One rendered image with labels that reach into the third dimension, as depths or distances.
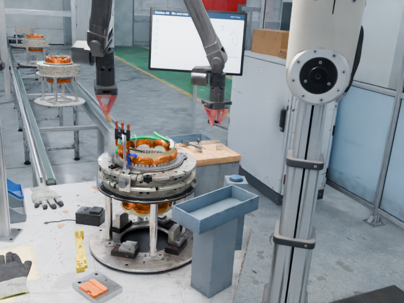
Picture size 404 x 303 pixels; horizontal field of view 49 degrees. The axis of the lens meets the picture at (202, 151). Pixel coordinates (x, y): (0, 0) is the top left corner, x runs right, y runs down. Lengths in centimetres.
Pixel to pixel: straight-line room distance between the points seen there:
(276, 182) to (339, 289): 123
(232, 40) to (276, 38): 163
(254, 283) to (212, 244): 158
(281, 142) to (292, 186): 235
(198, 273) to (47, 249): 54
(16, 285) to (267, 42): 323
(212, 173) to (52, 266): 63
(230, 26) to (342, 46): 131
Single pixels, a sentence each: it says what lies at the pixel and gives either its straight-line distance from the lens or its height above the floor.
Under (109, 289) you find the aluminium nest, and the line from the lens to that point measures 135.
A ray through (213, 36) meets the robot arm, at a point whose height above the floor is 148.
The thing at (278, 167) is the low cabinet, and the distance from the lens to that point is 376.
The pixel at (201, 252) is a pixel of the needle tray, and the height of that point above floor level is 91.
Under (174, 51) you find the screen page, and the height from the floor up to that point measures 134.
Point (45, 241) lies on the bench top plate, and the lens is 164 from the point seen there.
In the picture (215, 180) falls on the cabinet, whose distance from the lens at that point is 164.
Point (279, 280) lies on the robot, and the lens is 149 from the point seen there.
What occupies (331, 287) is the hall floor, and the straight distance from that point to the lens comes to 293.
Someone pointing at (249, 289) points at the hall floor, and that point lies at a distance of 276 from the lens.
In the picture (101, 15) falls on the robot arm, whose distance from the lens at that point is 129.
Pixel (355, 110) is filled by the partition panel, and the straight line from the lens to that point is 388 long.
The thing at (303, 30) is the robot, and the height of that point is 154.
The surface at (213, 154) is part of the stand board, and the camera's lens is 163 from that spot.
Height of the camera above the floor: 159
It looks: 18 degrees down
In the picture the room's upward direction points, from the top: 4 degrees clockwise
